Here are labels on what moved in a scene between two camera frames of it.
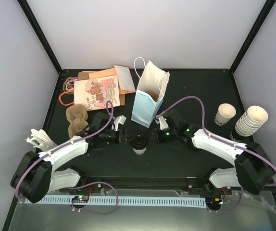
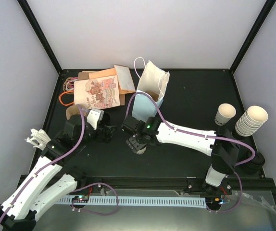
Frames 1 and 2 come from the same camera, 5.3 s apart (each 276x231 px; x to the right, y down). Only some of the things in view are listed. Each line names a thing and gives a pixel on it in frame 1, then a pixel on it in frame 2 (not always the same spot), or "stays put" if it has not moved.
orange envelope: x=104 y=73 stays put
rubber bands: x=68 y=87 stays put
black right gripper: x=157 y=138 → x=134 y=146
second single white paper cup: x=225 y=112 stays put
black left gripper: x=122 y=139 → x=100 y=138
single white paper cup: x=140 y=152 stays put
